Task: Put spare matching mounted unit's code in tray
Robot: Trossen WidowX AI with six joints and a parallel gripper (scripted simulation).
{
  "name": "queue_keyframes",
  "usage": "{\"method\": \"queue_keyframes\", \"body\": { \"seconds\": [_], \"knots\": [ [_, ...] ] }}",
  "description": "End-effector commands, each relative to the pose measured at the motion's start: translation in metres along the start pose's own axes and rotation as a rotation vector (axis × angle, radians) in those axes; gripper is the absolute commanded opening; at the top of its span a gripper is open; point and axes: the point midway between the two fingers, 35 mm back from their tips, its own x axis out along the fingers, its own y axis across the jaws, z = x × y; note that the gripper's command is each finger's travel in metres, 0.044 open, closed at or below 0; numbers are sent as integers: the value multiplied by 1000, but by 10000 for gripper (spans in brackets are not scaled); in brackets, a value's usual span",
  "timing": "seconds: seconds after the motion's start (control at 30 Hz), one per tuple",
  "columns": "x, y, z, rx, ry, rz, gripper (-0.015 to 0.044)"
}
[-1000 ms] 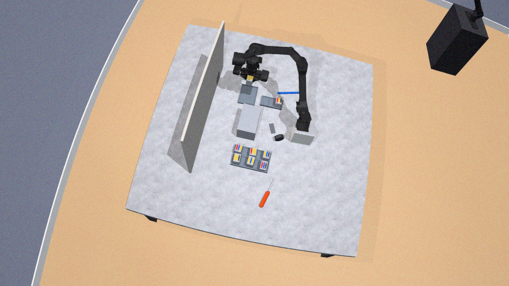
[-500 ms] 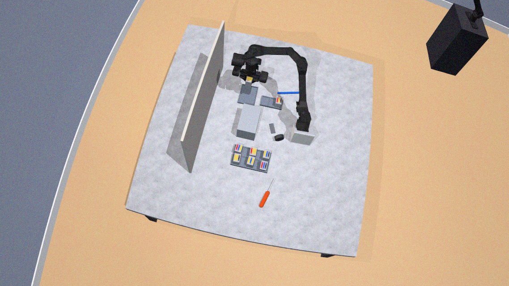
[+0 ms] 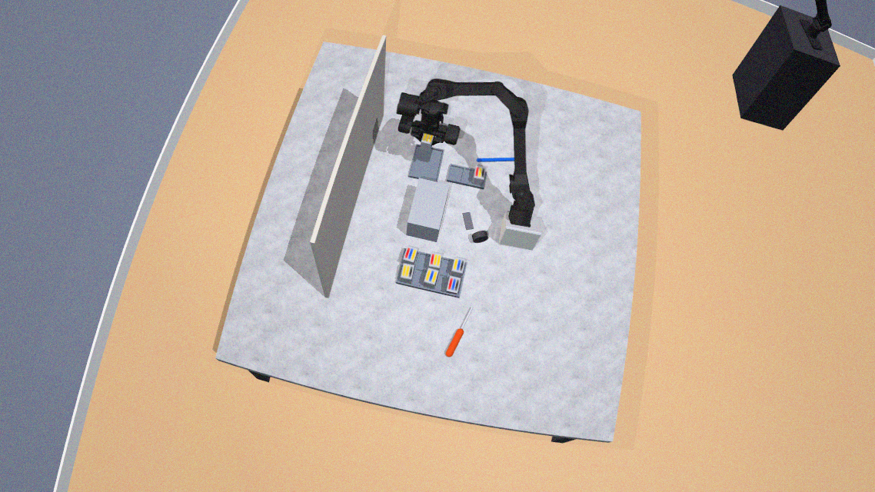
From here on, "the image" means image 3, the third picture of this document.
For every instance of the orange-handled screwdriver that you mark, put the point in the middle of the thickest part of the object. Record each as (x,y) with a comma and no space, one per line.
(457,336)

